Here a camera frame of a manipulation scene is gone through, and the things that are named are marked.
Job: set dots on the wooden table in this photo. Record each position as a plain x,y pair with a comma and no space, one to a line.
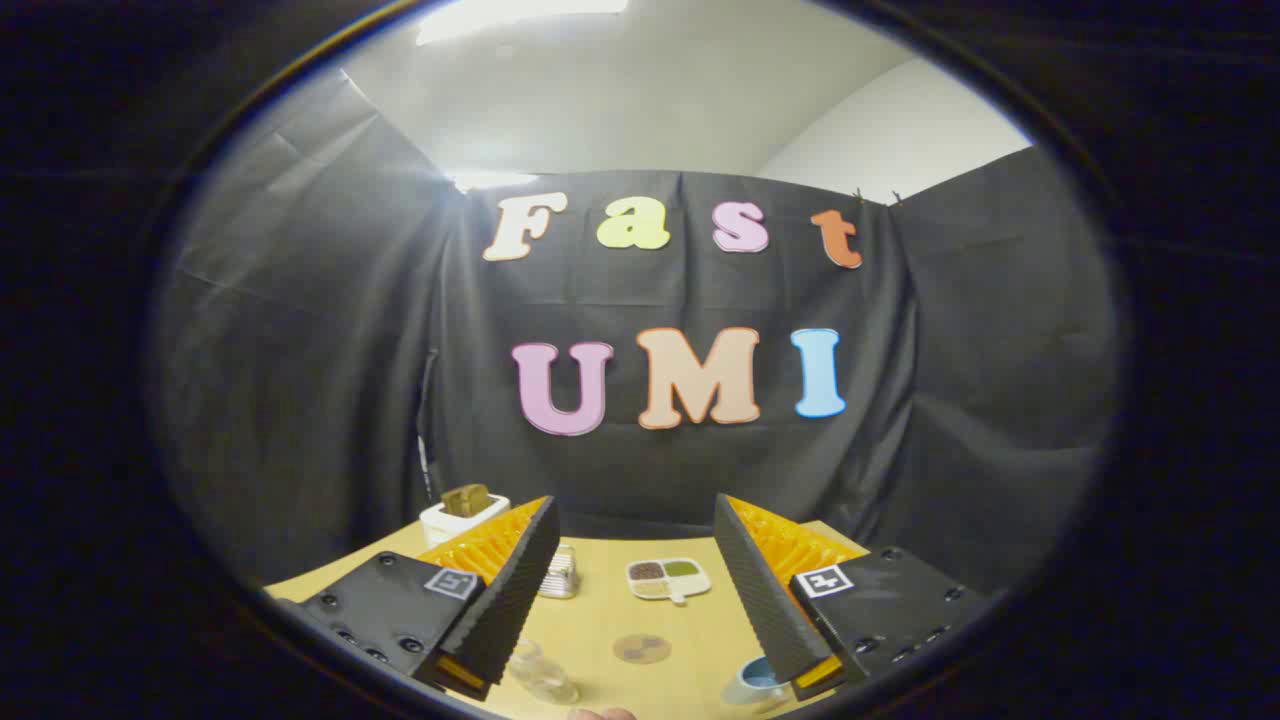
620,610

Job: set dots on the clear glass juice bottle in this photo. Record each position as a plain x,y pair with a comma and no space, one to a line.
543,677

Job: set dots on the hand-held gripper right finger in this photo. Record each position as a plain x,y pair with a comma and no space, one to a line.
760,600

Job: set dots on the clear ribbed glass holder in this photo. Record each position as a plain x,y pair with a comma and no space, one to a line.
560,575

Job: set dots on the white toaster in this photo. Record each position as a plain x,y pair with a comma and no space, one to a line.
460,522

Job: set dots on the round wooden coaster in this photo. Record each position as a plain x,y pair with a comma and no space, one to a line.
641,649

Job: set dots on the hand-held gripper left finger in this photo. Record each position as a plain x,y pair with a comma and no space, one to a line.
505,600

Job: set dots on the white cup with blue inside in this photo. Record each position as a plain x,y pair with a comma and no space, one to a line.
755,682

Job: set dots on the brown bread slice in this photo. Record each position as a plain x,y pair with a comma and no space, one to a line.
466,498

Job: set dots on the white divided dish of beans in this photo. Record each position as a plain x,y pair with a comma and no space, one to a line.
668,578

